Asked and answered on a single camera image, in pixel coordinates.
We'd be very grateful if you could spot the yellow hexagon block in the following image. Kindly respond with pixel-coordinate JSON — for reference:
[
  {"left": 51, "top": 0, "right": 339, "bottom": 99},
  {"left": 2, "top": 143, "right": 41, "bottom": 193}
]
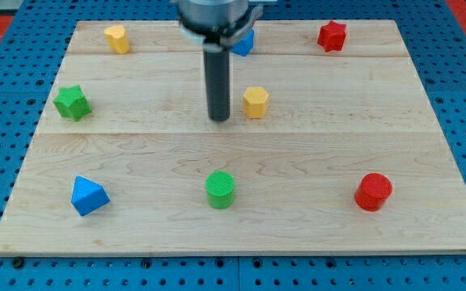
[{"left": 243, "top": 86, "right": 269, "bottom": 119}]

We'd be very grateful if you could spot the yellow heart block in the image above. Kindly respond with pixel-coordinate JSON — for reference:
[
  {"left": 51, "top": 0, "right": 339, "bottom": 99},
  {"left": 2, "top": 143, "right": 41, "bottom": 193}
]
[{"left": 104, "top": 25, "right": 130, "bottom": 54}]

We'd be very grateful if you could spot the blue block behind rod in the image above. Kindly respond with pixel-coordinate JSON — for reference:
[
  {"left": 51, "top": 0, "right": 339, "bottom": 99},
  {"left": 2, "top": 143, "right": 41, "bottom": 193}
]
[{"left": 231, "top": 30, "right": 255, "bottom": 57}]

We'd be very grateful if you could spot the green cylinder block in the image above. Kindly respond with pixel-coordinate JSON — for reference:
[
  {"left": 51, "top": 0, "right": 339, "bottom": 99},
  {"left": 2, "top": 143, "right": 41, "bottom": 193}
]
[{"left": 205, "top": 171, "right": 235, "bottom": 209}]

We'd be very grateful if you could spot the light wooden board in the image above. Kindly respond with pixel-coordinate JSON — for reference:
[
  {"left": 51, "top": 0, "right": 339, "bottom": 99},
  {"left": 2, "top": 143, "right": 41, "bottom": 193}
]
[{"left": 0, "top": 20, "right": 466, "bottom": 257}]

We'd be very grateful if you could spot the blue triangle block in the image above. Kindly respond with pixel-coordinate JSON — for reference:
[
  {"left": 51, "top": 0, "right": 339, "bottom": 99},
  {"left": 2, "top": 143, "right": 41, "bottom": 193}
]
[{"left": 71, "top": 175, "right": 110, "bottom": 216}]

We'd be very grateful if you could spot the green star block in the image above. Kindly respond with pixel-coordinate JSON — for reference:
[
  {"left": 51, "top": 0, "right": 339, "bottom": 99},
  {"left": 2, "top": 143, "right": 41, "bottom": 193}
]
[{"left": 53, "top": 85, "right": 92, "bottom": 121}]

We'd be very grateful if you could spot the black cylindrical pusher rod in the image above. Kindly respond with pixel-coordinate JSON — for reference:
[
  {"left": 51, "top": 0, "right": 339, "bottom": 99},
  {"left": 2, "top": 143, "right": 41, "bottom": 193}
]
[{"left": 203, "top": 49, "right": 231, "bottom": 122}]

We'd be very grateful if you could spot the red cylinder block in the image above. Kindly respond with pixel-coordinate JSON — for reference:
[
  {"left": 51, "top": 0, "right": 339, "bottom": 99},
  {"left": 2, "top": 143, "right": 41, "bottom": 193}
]
[{"left": 354, "top": 172, "right": 393, "bottom": 212}]

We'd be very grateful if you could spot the red star block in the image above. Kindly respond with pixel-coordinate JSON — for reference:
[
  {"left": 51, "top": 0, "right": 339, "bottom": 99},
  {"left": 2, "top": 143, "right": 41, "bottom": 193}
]
[{"left": 317, "top": 20, "right": 347, "bottom": 53}]

